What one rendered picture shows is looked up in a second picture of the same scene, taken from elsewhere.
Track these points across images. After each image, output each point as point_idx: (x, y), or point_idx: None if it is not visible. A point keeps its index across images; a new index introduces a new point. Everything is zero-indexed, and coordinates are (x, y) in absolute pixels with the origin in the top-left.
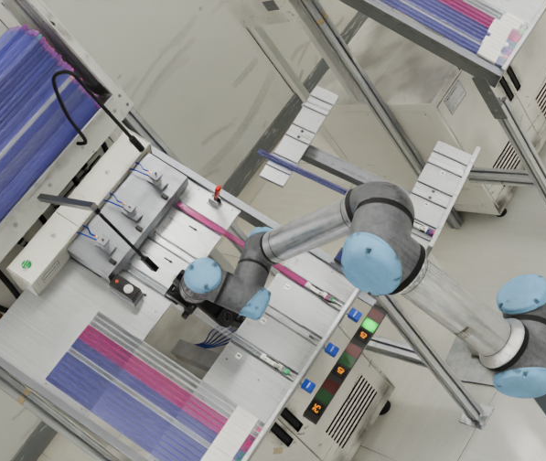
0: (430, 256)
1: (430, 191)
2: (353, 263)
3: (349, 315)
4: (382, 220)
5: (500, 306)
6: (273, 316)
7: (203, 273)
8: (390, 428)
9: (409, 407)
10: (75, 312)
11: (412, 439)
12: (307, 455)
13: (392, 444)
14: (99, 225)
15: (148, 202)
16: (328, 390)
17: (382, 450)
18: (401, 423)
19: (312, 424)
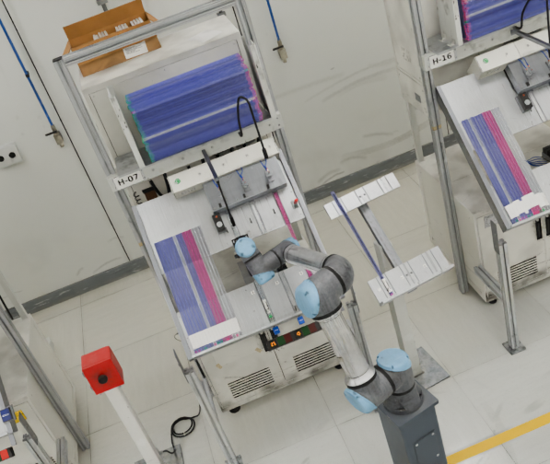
0: (403, 303)
1: (409, 272)
2: (298, 294)
3: None
4: (325, 283)
5: (377, 357)
6: (283, 284)
7: (244, 247)
8: (334, 378)
9: None
10: (188, 218)
11: (339, 392)
12: (275, 362)
13: (328, 387)
14: (226, 181)
15: (258, 184)
16: (286, 339)
17: (321, 387)
18: (341, 380)
19: (286, 348)
